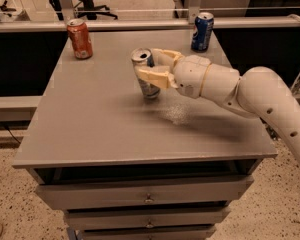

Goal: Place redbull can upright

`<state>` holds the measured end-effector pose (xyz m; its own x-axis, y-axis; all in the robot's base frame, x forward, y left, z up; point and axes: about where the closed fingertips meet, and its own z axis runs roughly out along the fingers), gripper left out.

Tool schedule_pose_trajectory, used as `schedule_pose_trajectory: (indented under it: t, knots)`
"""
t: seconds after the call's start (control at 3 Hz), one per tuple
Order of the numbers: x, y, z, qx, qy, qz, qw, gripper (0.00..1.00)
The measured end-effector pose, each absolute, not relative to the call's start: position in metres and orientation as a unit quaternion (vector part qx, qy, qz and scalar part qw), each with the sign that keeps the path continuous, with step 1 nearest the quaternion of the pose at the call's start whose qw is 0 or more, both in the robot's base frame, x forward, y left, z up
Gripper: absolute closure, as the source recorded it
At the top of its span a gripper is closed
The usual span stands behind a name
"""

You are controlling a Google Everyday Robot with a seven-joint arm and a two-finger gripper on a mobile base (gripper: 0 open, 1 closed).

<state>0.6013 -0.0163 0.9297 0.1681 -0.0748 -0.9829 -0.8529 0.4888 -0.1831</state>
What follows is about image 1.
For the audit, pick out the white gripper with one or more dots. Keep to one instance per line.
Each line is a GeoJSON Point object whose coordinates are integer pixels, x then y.
{"type": "Point", "coordinates": [189, 74]}

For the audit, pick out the blue silver redbull can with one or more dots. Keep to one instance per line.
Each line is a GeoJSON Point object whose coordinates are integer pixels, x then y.
{"type": "Point", "coordinates": [143, 57]}

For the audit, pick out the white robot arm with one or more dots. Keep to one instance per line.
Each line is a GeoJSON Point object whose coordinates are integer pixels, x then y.
{"type": "Point", "coordinates": [259, 92]}

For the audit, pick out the blue pepsi can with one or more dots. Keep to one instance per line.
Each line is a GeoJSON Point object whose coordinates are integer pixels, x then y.
{"type": "Point", "coordinates": [203, 27]}

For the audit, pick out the orange soda can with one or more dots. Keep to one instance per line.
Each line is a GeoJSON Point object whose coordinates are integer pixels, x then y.
{"type": "Point", "coordinates": [79, 35]}

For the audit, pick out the grey metal railing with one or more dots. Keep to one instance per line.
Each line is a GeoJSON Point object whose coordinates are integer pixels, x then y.
{"type": "Point", "coordinates": [136, 25]}

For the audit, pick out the grey drawer cabinet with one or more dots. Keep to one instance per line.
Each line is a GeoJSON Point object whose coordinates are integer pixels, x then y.
{"type": "Point", "coordinates": [93, 125]}

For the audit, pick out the top grey drawer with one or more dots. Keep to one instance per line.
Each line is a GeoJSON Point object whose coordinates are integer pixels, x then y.
{"type": "Point", "coordinates": [148, 192]}

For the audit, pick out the grey drawer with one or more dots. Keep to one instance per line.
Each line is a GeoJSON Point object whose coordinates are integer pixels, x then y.
{"type": "Point", "coordinates": [195, 232]}
{"type": "Point", "coordinates": [148, 192]}
{"type": "Point", "coordinates": [146, 218]}

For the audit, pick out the middle grey drawer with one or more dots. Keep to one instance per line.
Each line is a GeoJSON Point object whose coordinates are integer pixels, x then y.
{"type": "Point", "coordinates": [146, 218]}

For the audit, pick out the bottom grey drawer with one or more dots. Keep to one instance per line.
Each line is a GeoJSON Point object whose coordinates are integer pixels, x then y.
{"type": "Point", "coordinates": [195, 232]}

